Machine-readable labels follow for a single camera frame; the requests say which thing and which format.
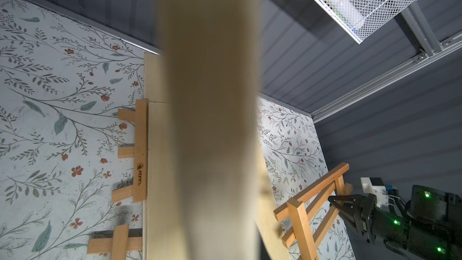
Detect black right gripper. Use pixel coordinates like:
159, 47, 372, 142
328, 194, 408, 244

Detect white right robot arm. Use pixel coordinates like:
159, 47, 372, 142
328, 185, 462, 260

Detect large plywood board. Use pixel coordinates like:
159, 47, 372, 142
156, 0, 260, 260

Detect small wooden easel frame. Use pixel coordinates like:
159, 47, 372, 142
274, 162, 353, 260

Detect white tube in basket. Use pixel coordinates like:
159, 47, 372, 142
328, 0, 365, 30

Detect wooden easel under boards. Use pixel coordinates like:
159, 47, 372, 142
111, 99, 149, 203

